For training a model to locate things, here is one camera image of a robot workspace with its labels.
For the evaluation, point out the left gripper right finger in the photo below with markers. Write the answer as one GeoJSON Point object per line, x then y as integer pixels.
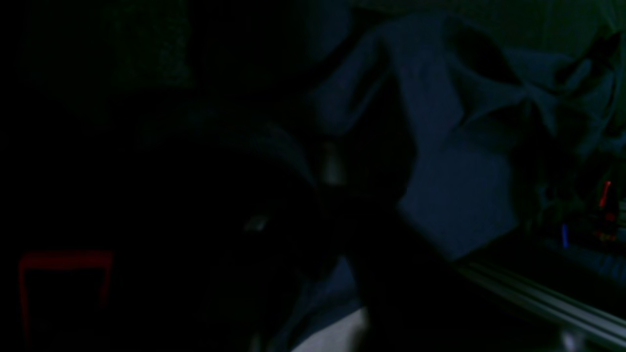
{"type": "Point", "coordinates": [407, 289]}

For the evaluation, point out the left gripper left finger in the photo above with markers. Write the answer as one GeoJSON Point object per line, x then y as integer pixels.
{"type": "Point", "coordinates": [266, 271]}

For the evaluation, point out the dark navy t-shirt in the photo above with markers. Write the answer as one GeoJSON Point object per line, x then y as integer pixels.
{"type": "Point", "coordinates": [467, 139]}

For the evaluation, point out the red black clamp left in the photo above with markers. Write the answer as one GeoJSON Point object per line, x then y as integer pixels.
{"type": "Point", "coordinates": [57, 285]}

